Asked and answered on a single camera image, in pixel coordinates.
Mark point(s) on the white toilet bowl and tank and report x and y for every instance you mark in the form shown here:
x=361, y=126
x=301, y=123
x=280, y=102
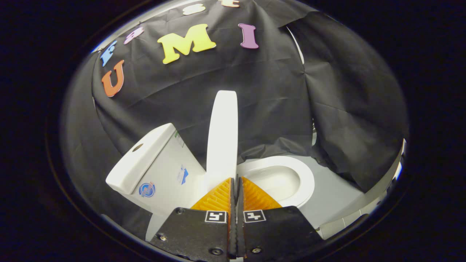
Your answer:
x=164, y=174

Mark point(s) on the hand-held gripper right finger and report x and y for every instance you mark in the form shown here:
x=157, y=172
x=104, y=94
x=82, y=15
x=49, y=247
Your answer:
x=280, y=233

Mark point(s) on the white toilet lid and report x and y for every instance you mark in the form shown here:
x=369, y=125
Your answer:
x=222, y=145

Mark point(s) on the white toilet seat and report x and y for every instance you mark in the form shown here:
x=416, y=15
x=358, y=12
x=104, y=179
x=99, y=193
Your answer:
x=306, y=182

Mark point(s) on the white toilet tank cover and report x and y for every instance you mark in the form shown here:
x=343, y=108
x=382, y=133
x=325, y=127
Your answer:
x=140, y=160

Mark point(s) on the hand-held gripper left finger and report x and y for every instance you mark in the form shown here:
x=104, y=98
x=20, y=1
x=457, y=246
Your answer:
x=193, y=233

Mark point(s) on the black backdrop cloth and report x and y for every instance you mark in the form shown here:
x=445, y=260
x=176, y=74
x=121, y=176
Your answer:
x=273, y=109

